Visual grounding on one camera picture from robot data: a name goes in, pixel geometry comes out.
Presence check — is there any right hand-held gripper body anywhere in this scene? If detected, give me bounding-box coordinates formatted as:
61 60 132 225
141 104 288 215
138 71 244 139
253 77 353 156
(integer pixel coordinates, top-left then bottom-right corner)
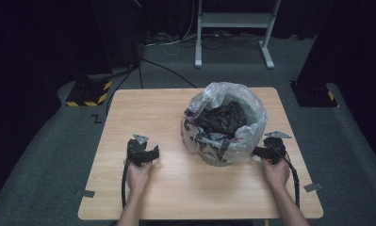
263 130 293 165

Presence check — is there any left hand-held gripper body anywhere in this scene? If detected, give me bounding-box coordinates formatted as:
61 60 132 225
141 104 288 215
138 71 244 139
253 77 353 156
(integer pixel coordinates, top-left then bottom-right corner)
126 134 152 168

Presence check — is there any clear plastic trash bag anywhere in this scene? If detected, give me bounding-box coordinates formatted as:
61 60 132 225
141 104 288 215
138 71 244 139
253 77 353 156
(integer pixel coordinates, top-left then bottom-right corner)
180 81 269 164

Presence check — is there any person's left hand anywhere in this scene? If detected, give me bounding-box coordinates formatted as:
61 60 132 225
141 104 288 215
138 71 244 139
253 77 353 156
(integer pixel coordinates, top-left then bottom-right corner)
124 159 154 193

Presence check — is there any person's right hand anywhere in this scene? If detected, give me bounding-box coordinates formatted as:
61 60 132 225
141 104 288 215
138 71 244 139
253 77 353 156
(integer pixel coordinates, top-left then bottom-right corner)
260 156 291 191

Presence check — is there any grey tape piece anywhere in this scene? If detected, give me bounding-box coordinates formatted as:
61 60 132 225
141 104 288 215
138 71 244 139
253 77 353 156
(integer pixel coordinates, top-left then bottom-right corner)
302 182 323 193
76 188 96 199

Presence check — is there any black yellow striped base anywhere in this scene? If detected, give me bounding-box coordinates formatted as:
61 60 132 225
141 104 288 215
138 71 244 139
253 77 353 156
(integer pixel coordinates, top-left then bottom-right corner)
65 79 113 108
289 80 339 108

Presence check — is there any white metal stand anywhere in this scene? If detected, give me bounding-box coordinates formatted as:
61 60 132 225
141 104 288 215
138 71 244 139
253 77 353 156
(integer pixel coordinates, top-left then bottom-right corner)
194 0 282 71

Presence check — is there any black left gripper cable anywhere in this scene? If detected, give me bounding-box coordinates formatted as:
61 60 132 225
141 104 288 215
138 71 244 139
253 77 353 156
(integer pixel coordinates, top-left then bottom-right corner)
121 159 132 209

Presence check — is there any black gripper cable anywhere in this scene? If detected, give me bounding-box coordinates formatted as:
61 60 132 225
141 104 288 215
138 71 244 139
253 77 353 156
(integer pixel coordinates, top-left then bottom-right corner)
121 159 132 209
270 143 301 209

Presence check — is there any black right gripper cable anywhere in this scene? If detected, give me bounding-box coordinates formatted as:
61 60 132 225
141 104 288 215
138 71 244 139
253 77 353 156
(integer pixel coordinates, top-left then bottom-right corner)
270 143 301 209

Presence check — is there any black floor cable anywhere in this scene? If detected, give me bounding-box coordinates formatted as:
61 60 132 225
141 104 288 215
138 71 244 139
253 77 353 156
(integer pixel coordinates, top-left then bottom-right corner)
140 57 198 89
106 65 140 115

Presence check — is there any white floor cable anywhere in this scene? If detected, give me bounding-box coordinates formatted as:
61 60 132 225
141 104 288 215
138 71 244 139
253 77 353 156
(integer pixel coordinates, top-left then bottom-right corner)
143 0 199 56

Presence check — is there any bundle of floor cables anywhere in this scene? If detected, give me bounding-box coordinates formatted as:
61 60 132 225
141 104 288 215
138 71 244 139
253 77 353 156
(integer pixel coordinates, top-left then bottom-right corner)
201 30 263 52

